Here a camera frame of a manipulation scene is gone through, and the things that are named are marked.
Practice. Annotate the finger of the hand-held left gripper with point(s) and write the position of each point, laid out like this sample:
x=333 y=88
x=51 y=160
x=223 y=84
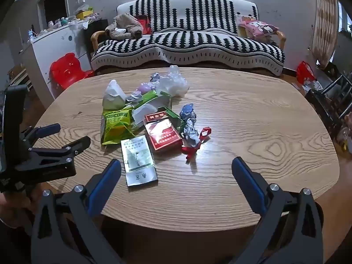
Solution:
x=51 y=128
x=78 y=144

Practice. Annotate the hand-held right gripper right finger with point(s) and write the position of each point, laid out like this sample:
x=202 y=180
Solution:
x=249 y=187

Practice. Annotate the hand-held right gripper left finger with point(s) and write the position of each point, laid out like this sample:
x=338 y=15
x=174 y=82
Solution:
x=106 y=187

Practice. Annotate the green yellow popcorn bag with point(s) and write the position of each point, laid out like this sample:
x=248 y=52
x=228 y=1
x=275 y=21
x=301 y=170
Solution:
x=115 y=126

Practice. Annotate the silver cigarette box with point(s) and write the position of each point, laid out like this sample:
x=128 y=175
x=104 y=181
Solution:
x=139 y=161

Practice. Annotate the white grey packet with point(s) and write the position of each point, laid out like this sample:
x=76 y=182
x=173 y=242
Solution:
x=112 y=97

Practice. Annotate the red ribbon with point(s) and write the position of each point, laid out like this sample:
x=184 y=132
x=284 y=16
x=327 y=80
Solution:
x=205 y=132

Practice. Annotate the small silver foil wrapper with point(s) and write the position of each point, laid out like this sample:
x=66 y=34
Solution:
x=155 y=77
x=133 y=98

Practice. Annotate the red cigarette box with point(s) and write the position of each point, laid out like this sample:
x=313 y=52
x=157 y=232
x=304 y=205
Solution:
x=162 y=134

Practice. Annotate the large silver foil wrapper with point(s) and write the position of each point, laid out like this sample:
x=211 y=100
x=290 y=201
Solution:
x=191 y=136

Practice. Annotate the blue foil wrapper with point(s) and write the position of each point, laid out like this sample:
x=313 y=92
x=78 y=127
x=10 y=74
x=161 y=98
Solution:
x=188 y=112

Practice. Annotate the small green wrapper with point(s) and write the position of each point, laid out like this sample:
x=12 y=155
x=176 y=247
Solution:
x=174 y=118

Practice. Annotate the person's left hand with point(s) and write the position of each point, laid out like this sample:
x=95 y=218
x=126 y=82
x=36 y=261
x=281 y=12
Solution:
x=11 y=209

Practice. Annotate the red plastic chair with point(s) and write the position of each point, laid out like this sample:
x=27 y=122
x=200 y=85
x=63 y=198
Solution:
x=68 y=70

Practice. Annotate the white cabinet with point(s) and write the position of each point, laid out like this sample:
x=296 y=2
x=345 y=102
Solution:
x=52 y=49

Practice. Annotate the green white wrapper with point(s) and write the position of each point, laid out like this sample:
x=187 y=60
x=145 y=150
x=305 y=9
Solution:
x=150 y=99

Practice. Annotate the purple round object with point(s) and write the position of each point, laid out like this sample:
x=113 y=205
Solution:
x=144 y=89

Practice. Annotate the black side cabinet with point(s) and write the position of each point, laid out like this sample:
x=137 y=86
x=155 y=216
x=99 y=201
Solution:
x=95 y=31

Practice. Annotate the clear plastic bag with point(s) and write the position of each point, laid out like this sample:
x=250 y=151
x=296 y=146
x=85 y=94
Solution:
x=173 y=84

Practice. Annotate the black metal bench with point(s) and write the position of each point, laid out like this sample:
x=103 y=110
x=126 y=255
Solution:
x=327 y=101

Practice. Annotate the yellow box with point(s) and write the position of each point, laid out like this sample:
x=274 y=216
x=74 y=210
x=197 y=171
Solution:
x=84 y=13

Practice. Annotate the red plastic bag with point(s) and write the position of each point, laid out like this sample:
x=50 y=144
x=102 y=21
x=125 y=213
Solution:
x=305 y=73

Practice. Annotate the red cloth item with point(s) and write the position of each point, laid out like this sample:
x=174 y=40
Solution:
x=144 y=23

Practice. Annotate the black white patterned sofa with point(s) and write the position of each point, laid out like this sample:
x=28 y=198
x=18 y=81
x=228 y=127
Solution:
x=192 y=41

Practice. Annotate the pink cartoon pillow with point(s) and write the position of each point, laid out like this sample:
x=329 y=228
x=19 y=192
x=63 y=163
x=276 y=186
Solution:
x=255 y=29

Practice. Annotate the striped curtain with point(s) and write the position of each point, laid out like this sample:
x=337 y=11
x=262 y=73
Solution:
x=326 y=19

